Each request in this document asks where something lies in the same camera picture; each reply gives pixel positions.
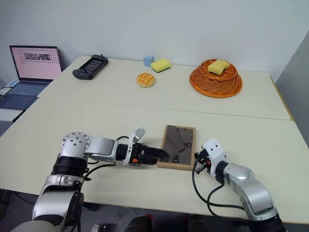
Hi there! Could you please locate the round toy bread bun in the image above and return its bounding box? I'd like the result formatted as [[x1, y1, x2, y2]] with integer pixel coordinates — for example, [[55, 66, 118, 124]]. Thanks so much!
[[136, 72, 157, 88]]

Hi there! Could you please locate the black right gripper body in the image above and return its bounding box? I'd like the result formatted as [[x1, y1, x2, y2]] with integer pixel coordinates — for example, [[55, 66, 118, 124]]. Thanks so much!
[[197, 149, 213, 174]]

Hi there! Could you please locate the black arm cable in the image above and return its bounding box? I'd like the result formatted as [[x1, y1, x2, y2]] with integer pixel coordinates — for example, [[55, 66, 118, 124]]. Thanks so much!
[[76, 136, 130, 232], [191, 166, 250, 218]]

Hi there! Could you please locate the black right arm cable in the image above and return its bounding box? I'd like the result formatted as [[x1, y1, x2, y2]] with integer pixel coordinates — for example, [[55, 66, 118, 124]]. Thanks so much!
[[191, 166, 250, 218]]

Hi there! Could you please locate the plain yellow sponge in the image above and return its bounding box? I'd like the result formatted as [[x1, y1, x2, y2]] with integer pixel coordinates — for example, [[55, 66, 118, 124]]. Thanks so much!
[[208, 59, 231, 76]]

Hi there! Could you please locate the grey wall panel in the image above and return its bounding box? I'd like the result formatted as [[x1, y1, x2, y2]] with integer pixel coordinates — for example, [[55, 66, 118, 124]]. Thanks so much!
[[274, 30, 309, 157]]

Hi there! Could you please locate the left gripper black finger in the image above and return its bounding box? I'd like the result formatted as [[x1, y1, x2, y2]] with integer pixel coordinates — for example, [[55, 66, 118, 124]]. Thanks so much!
[[144, 156, 161, 166], [144, 146, 169, 160]]

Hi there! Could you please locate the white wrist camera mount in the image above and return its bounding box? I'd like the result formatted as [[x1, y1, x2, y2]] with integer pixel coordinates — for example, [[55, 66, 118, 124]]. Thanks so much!
[[122, 127, 147, 166], [201, 138, 227, 176]]

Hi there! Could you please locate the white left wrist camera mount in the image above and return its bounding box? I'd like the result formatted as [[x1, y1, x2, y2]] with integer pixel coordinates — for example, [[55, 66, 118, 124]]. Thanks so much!
[[122, 127, 147, 166]]

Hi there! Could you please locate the wooden picture frame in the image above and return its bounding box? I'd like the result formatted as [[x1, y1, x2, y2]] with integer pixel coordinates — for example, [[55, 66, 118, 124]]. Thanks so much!
[[156, 124, 197, 172]]

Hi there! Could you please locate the orange woven basket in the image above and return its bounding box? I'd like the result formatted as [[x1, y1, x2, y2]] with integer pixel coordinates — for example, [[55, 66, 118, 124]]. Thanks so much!
[[189, 58, 243, 99]]

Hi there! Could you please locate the black handheld game console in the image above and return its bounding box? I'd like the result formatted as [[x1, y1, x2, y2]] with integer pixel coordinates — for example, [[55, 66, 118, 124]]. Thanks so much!
[[72, 54, 109, 81]]

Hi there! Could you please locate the dark reddish rounded shape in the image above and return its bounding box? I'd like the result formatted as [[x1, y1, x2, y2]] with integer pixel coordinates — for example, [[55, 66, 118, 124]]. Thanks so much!
[[125, 214, 153, 232]]

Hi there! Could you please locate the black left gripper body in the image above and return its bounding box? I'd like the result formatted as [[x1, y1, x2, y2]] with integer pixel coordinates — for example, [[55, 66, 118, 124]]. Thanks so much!
[[127, 143, 149, 167]]

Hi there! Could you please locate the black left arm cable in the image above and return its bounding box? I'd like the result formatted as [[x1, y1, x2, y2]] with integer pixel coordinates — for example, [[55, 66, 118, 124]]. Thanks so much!
[[76, 136, 130, 232]]

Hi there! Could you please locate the open laptop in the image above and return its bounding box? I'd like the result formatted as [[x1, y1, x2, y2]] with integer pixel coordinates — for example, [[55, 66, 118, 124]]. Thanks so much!
[[0, 45, 63, 110]]

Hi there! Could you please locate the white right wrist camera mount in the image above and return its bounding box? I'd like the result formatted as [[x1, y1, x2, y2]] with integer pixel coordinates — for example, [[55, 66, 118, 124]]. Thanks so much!
[[201, 138, 227, 176]]

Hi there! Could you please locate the light blue block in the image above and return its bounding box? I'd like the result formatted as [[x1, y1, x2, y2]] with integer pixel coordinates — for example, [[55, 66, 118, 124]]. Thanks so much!
[[142, 55, 155, 67]]

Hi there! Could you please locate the yellow sponge with green pad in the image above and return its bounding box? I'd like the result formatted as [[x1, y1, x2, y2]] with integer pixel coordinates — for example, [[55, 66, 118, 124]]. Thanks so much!
[[150, 58, 172, 73]]

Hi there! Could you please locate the small white device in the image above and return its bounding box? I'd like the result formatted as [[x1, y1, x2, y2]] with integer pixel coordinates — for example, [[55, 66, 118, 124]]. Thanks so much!
[[0, 86, 13, 98]]

